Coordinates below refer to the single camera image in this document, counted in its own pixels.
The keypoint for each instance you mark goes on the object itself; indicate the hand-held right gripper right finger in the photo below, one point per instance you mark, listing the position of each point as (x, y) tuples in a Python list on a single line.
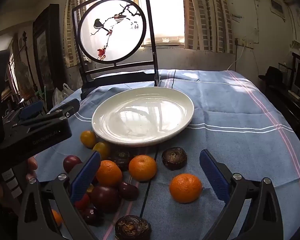
[(215, 175)]

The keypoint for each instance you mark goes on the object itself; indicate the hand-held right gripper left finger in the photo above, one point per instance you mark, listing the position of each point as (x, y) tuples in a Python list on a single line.
[(85, 177)]

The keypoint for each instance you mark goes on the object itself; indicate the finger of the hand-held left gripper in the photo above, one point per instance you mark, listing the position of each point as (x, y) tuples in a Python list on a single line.
[(31, 110), (65, 107)]

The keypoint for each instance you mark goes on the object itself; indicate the dark red plum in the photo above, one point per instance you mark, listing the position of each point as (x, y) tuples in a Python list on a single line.
[(105, 198), (71, 162)]

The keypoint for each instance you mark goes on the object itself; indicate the tangerine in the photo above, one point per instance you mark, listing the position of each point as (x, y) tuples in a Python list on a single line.
[(108, 172), (142, 168), (57, 217), (185, 188)]

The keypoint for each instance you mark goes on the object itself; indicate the red tomato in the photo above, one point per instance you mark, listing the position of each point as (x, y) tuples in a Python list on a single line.
[(82, 202)]

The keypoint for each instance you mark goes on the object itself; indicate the dark cherry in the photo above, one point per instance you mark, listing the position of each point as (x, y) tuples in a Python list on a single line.
[(128, 190), (90, 216)]

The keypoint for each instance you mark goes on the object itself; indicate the water chestnut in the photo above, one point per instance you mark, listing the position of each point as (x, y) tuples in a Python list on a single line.
[(133, 227), (121, 158), (174, 158)]

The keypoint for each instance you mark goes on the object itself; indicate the white plate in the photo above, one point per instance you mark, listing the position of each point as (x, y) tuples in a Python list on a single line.
[(145, 117)]

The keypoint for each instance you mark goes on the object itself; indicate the person's left hand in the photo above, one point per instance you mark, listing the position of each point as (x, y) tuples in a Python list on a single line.
[(32, 166)]

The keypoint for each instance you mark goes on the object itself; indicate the white plastic bag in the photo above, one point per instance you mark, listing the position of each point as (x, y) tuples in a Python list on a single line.
[(62, 93)]

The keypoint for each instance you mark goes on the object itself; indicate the standing fan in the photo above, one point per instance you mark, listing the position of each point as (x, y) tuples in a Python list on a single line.
[(22, 73)]

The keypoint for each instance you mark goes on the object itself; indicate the dark framed picture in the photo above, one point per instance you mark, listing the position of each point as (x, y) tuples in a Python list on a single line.
[(43, 55)]

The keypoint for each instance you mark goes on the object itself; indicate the checked curtain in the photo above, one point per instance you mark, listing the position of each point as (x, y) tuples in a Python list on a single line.
[(72, 42), (207, 17)]

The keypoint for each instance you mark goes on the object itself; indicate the blue striped tablecloth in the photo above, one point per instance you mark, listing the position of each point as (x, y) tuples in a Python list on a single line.
[(227, 105)]

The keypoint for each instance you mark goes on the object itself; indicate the bird painting table screen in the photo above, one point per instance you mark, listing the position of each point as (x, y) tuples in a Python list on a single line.
[(110, 45)]

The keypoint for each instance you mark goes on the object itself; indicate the black hat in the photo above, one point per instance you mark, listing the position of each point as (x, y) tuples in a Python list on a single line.
[(272, 75)]

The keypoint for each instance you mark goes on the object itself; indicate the window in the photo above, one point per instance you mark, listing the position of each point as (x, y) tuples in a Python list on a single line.
[(165, 5)]

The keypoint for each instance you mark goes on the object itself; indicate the wall power outlet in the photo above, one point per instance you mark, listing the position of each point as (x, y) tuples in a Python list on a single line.
[(243, 42)]

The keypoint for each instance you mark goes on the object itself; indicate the wall box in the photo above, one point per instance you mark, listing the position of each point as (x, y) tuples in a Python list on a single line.
[(277, 5)]

